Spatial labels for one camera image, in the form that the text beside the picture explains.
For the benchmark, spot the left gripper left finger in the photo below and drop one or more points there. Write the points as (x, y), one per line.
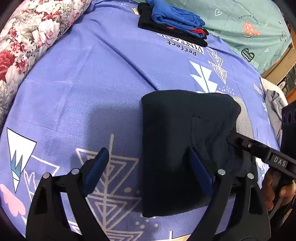
(47, 217)

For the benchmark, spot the dark navy pants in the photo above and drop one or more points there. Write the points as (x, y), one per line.
(184, 144)

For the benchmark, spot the right hand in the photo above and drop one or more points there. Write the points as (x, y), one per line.
(287, 192)

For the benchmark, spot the purple printed bedsheet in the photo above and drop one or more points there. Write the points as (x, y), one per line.
(85, 94)

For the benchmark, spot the green heart print pillow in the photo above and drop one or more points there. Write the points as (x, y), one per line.
(255, 30)

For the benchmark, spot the blue folded pants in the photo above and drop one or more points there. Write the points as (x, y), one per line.
(173, 17)

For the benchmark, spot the black folded pants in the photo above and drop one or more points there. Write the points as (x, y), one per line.
(145, 22)

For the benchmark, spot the floral rolled blanket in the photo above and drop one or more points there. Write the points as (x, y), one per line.
(29, 32)

